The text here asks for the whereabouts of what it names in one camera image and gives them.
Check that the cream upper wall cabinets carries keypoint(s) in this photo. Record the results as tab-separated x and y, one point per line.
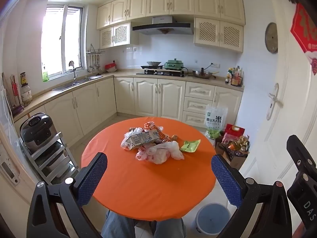
183	1

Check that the steel range hood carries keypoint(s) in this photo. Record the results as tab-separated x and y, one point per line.
162	27

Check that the white wall socket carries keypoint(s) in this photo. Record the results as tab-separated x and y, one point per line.
215	65

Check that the blue grey plastic bin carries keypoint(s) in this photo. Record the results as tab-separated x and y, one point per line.
213	219

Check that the small cardboard box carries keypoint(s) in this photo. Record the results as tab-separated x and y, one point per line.
219	148

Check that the dark bottle yellow label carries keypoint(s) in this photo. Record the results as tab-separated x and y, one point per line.
23	79

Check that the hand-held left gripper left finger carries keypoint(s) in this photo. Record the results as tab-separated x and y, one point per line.
92	178

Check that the metal shelf rack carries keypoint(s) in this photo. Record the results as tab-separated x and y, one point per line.
47	151

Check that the black gas stove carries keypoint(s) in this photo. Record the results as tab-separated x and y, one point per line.
161	73

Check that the orange covered round table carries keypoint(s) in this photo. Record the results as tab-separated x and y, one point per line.
148	186

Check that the person's legs in jeans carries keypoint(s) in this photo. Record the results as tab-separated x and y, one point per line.
116	225

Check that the round grey wall disc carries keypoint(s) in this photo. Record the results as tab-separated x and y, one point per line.
271	38

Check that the red gift box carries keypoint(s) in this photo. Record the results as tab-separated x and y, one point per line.
234	131

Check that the small clear plastic bag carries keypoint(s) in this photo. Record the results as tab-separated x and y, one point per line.
123	143

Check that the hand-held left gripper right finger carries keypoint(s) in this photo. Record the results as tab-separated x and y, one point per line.
226	181

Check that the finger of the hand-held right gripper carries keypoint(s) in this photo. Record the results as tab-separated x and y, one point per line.
303	153

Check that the yellow cooking oil bottle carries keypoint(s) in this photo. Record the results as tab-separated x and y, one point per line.
235	145

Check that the white green rice bag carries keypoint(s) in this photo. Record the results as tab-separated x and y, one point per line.
216	120

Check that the hanging utensil rack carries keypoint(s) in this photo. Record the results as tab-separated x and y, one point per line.
95	59

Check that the white door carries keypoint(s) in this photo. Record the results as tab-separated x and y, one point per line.
272	141

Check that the kitchen window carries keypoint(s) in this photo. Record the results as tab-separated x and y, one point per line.
54	42

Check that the black silver rice cooker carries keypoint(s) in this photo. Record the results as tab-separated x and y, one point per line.
37	129

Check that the cream lattice door cabinet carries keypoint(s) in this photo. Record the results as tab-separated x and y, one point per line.
116	36
218	33

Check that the green dish soap bottle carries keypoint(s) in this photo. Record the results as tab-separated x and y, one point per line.
45	76

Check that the group of condiment bottles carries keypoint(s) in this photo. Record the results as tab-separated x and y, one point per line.
235	78

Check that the green electric pot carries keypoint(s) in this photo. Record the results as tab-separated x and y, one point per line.
174	65

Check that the red bowl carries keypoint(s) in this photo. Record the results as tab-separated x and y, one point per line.
110	67

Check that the light green snack packet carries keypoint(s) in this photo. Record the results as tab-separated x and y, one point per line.
190	145

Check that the steel wok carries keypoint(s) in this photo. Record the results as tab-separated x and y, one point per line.
203	74

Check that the red door decoration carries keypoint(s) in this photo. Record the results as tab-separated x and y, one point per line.
305	27

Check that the steel kitchen sink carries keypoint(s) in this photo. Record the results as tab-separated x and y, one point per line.
66	86

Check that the large cardboard box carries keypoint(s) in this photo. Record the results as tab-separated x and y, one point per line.
237	162

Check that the clear glass jar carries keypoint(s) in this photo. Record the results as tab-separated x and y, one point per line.
26	95

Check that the grey white drink carton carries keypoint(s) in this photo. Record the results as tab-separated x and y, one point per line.
142	138

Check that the cream base cabinets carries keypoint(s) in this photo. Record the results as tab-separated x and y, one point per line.
146	94

